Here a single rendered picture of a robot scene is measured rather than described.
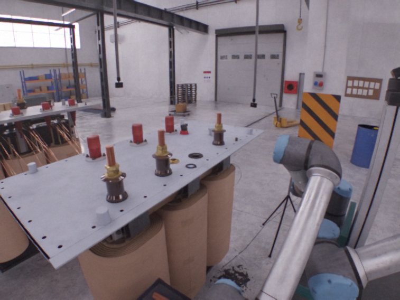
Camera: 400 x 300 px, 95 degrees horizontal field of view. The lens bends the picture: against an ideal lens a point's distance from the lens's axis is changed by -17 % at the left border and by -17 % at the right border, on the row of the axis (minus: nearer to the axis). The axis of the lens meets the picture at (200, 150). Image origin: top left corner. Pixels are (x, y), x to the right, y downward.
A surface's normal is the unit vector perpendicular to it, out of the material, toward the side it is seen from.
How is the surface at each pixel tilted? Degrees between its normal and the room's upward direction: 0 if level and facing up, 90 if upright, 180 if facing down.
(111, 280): 90
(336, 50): 90
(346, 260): 34
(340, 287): 93
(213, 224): 90
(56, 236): 0
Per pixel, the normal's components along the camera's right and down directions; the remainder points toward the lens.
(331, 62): -0.54, 0.28
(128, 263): 0.53, 0.28
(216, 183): 0.25, 0.32
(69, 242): 0.00, -0.95
